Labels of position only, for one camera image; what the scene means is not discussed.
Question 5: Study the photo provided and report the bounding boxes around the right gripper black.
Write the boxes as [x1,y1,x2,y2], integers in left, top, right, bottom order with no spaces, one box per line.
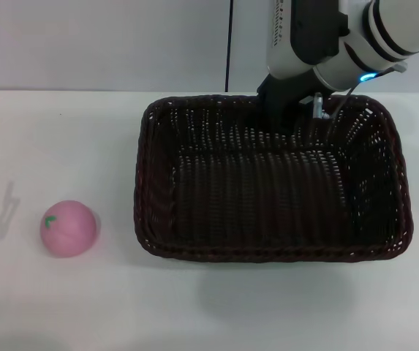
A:
[256,67,322,138]

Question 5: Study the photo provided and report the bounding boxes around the dark brown woven basket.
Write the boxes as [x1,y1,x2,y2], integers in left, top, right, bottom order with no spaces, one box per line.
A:
[132,94,414,263]

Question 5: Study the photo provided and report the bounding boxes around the pink peach toy ball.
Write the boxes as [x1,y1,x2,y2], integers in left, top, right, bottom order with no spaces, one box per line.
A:
[39,200,97,260]

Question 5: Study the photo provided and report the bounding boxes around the grey cable with silver plug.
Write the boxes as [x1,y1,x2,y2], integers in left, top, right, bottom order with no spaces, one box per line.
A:
[301,84,360,121]

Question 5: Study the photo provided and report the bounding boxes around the black vertical wall strip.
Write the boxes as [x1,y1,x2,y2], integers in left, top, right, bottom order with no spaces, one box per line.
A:
[224,0,235,93]

